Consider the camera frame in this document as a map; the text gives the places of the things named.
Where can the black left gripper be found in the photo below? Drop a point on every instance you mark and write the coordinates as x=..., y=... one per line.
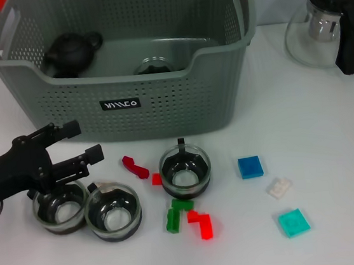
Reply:
x=12, y=173

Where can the glass teacup black base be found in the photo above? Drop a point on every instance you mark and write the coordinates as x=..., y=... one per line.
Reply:
x=61, y=216
x=185, y=179
x=153, y=66
x=115, y=222

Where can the grey perforated storage basket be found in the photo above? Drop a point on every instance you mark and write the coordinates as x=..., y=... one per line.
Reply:
x=161, y=108

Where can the dark red bent brick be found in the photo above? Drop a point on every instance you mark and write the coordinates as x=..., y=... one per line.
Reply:
x=133, y=166

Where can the black clay teapot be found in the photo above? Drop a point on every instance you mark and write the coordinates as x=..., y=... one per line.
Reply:
x=72, y=51

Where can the green toy brick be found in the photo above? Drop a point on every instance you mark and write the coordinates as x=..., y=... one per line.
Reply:
x=173, y=222
x=183, y=204

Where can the long red toy brick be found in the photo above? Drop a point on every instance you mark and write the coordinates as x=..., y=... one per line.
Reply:
x=207, y=228

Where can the blue square toy plate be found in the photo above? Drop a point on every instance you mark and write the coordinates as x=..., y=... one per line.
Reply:
x=250, y=167

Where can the white toy brick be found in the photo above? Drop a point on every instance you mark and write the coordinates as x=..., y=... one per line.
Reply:
x=279, y=188

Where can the teal square toy plate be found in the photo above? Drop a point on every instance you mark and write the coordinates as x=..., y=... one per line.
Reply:
x=293, y=223

